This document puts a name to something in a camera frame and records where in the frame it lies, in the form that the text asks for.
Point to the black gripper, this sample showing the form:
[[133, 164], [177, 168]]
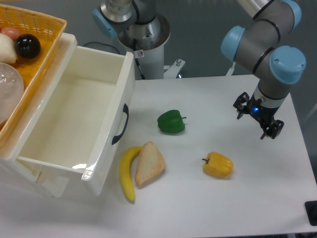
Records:
[[262, 110]]

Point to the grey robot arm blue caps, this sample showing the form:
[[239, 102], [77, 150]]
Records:
[[277, 68]]

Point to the yellow bell pepper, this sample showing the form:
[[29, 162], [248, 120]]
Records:
[[217, 165]]

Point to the green bell pepper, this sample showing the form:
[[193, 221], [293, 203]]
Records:
[[171, 122]]

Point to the black object at table edge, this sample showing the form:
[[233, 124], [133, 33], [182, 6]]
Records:
[[311, 210]]

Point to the slice of toast bread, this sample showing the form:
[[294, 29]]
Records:
[[150, 164]]

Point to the yellow banana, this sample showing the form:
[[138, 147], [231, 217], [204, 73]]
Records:
[[124, 172]]

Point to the white open drawer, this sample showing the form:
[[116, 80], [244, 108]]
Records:
[[74, 141]]

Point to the white drawer cabinet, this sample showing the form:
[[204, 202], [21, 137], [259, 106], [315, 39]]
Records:
[[39, 150]]

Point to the orange woven basket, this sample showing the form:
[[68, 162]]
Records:
[[48, 29]]

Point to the black ball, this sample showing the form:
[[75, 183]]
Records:
[[27, 46]]

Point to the white onion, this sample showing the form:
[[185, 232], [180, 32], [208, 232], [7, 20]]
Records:
[[7, 50]]

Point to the red apple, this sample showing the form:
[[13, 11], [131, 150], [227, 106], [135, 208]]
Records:
[[11, 32]]

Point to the black drawer handle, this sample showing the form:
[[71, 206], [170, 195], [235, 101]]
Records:
[[124, 125]]

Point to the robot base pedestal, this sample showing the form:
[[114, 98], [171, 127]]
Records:
[[141, 31]]

